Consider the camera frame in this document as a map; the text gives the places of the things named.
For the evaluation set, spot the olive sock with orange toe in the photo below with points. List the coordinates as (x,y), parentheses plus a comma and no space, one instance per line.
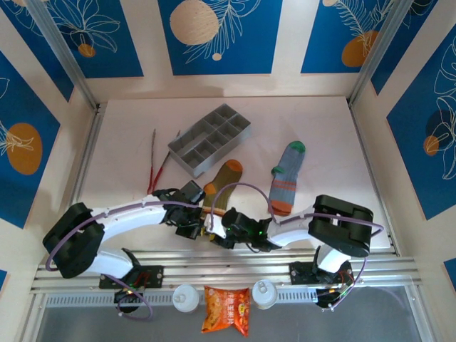
(228,181)

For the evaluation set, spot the grey-blue sock with green toe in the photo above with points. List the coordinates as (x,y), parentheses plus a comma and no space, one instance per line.
(288,171)

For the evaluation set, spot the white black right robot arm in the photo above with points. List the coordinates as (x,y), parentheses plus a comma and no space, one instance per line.
(292,231)

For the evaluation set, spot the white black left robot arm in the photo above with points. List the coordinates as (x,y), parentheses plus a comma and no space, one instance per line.
(135,215)

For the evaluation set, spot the white can with pull tab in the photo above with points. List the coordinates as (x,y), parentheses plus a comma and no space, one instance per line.
(265,295)

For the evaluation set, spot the left white round cap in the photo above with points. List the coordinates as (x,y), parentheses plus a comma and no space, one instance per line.
(185,298)

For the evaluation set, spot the orange snack bag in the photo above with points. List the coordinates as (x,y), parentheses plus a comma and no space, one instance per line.
(224,310)

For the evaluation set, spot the grey compartment organizer tray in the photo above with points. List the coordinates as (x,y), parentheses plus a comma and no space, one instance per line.
(213,135)

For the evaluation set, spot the aluminium frame rail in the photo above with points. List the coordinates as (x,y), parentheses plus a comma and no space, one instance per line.
(228,267)

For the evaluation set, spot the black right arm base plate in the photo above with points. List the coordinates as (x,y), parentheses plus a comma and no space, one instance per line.
(297,272)

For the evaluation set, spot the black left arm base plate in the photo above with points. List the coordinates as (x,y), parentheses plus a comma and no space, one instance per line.
(156,276)

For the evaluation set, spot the aluminium side rail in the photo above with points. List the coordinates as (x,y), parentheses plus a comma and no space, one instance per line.
(89,153)
(374,178)

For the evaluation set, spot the aluminium corner post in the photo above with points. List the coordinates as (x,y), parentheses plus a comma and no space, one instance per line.
(65,53)
(378,53)

